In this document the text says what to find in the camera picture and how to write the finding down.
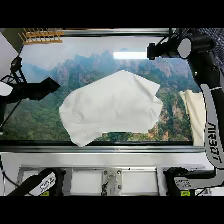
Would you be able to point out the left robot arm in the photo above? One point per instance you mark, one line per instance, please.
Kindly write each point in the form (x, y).
(19, 92)

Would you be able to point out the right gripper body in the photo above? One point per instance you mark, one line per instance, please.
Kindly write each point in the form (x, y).
(160, 50)

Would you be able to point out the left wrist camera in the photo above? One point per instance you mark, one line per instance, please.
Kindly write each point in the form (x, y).
(16, 64)

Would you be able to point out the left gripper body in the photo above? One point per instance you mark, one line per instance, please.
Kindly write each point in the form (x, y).
(46, 88)

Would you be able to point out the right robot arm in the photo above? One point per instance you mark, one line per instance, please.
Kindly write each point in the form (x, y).
(204, 68)

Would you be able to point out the silver frame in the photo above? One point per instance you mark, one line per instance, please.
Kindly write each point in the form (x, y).
(100, 157)

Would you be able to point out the white garment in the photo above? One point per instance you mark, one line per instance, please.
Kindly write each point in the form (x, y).
(110, 106)

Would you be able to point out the cream garment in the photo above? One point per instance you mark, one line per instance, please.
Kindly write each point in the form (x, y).
(195, 113)

